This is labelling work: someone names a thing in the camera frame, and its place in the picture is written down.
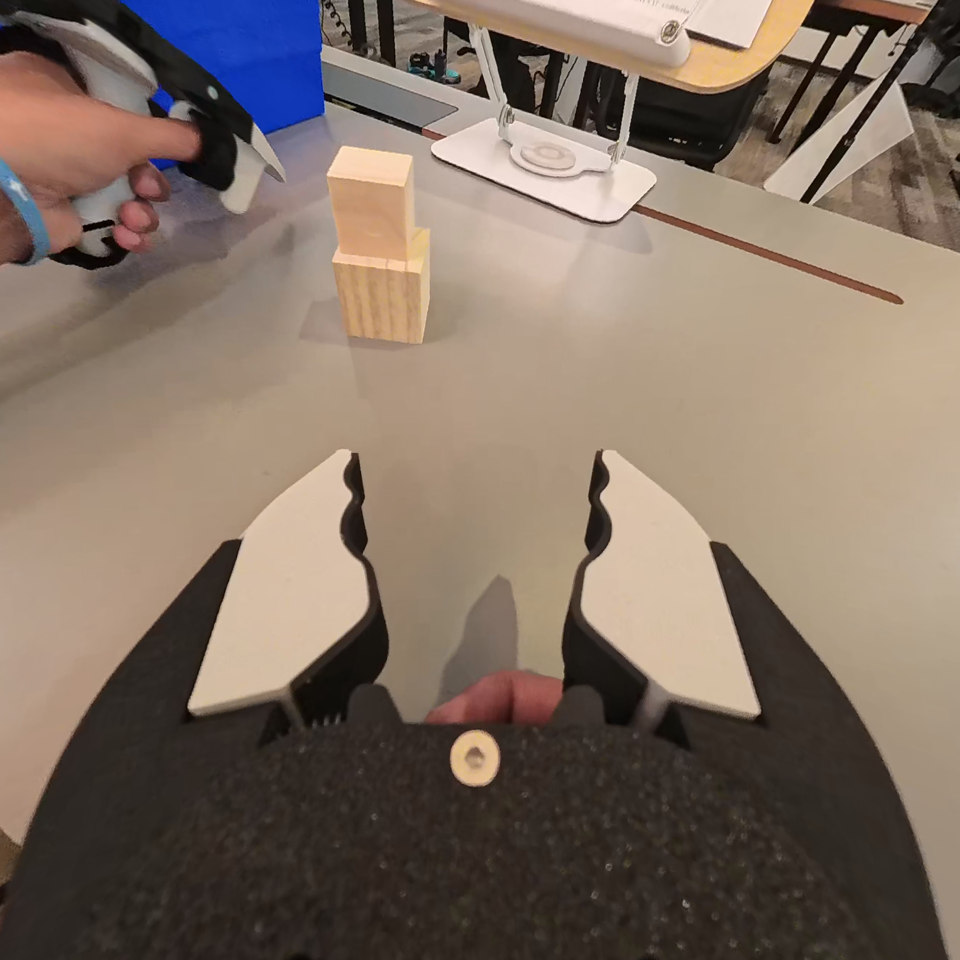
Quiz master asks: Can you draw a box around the medium wooden cube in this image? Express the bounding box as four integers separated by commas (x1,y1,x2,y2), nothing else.
327,146,415,261

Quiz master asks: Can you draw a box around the wooden display board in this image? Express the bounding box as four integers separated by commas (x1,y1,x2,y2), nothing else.
413,0,816,96

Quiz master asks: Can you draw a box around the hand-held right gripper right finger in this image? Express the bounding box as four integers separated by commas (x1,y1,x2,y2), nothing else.
563,450,762,727

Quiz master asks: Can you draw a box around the black office chair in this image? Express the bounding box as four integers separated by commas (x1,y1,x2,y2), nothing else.
525,45,774,169

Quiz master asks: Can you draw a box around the blue wristband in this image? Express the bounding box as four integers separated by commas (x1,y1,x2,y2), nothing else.
0,158,55,268

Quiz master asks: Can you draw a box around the white instruction sheet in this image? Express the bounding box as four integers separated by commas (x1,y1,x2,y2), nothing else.
683,0,774,49

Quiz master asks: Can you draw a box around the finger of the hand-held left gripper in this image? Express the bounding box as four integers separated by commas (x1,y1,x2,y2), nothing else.
221,117,288,216

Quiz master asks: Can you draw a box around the blue plastic bin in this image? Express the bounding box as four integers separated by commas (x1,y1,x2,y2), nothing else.
120,0,327,133

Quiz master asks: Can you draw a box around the person's left hand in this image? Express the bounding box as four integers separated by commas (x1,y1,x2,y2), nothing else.
0,53,205,256

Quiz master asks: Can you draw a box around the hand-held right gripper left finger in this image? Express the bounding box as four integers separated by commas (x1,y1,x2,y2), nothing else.
188,450,388,724

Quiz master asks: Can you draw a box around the white folding stand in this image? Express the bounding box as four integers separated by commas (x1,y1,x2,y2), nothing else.
431,0,694,225

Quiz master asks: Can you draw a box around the white slanted panel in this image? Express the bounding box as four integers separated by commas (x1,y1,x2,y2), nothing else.
765,78,916,204

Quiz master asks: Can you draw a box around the large wooden cube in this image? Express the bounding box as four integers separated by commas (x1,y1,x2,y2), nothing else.
332,228,433,345

